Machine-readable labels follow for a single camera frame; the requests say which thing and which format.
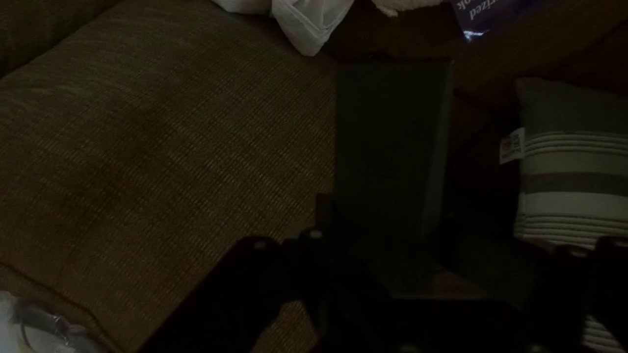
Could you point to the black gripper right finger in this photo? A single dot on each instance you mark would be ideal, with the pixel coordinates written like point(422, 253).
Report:
point(561, 295)

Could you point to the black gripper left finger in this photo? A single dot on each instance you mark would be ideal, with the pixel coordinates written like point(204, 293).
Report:
point(261, 295)

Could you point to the brown sofa back cushion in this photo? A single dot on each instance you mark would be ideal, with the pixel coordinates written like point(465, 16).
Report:
point(39, 32)
point(163, 163)

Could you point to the grey striped pillow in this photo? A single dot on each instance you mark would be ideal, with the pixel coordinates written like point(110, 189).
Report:
point(575, 169)

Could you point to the white crumpled cloth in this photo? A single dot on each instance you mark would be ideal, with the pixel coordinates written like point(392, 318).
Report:
point(304, 22)

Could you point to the small white paper wad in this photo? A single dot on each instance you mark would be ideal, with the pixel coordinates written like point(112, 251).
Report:
point(404, 4)

